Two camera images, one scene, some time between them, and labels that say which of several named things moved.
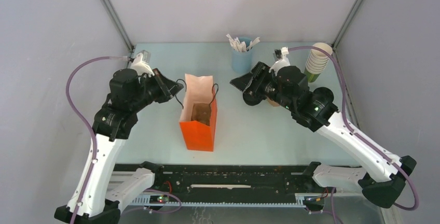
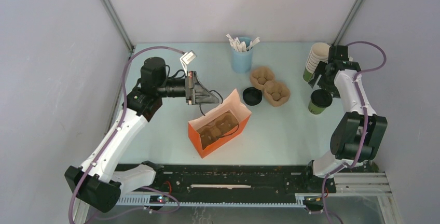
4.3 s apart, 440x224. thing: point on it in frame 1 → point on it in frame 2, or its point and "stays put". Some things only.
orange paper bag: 198,117 → 234,104
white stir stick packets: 242,47 stays put
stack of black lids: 252,98 stays put
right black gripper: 260,72 → 332,89
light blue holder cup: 242,62 stays put
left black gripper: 164,84 → 195,93
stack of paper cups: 316,62 stays put
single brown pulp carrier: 201,112 → 226,125
